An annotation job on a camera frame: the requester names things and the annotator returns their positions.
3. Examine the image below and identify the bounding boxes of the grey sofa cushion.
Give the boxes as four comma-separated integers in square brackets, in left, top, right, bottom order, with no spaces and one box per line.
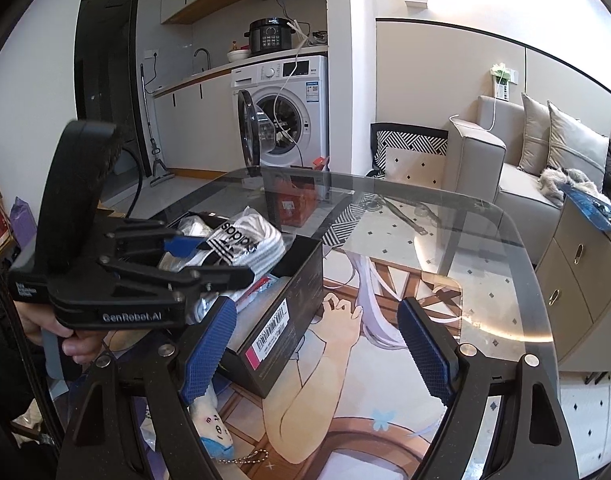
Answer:
[518,92,553,176]
[545,101,611,186]

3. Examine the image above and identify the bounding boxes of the white plush toy keychain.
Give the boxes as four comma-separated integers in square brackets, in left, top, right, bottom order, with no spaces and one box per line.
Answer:
[188,387,269,472]

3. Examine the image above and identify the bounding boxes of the red white packet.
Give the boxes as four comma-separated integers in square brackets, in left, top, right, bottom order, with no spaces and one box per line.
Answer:
[233,274,279,313]

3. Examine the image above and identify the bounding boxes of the wall socket with charger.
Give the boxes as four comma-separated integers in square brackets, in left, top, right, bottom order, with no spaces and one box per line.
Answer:
[489,62,519,101]

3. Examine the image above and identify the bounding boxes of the black cardboard box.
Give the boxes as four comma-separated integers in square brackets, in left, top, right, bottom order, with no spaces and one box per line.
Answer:
[163,212,323,401]

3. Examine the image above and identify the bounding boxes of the printed desk mat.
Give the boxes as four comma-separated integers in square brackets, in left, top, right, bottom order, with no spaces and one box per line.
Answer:
[98,247,463,480]

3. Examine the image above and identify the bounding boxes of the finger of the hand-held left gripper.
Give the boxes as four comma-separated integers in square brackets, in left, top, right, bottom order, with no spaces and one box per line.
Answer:
[98,254,256,302]
[102,220,207,262]

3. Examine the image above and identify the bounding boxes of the white washing machine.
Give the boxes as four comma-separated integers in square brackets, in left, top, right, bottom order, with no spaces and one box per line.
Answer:
[230,55,331,178]

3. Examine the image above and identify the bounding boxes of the grey fur garment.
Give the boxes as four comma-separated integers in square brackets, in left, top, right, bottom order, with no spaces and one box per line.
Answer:
[538,167,611,201]

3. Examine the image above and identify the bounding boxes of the beige sofa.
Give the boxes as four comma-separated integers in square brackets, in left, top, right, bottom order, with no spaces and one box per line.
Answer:
[443,95,611,266]

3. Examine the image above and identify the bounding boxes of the white printed plastic bag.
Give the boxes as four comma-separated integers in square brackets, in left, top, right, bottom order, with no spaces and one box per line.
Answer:
[186,212,286,286]

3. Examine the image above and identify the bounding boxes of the beige drawer cabinet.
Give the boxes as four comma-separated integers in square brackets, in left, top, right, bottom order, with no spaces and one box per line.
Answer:
[533,192,611,376]

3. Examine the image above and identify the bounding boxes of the white cable on sofa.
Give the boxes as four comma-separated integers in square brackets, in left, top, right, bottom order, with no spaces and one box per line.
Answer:
[449,85,501,133]

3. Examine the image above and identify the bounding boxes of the kitchen counter cabinet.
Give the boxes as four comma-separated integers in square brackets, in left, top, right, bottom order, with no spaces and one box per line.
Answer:
[153,62,234,171]

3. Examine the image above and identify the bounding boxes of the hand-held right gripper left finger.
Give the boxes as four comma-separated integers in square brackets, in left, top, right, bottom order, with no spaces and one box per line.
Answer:
[60,297,239,480]

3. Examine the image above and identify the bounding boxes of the black pressure cooker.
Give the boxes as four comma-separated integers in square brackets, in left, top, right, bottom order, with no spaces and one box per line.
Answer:
[244,18,297,57]

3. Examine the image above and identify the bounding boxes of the purple bag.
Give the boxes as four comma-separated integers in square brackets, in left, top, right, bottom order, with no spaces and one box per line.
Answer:
[8,196,41,261]

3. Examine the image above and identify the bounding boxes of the red cardboard box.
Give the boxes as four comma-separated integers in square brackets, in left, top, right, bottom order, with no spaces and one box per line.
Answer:
[267,157,331,231]

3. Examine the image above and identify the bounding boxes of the person's left hand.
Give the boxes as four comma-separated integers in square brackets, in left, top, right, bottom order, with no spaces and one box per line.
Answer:
[18,304,112,366]

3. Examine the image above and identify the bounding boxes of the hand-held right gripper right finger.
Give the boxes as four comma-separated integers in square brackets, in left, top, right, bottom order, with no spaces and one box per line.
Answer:
[398,297,583,480]

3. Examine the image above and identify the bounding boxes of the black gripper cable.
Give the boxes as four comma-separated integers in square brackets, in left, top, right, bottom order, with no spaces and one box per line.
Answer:
[124,147,152,221]

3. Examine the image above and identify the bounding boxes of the dark door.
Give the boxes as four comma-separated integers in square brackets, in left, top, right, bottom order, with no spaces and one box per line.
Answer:
[74,0,151,178]

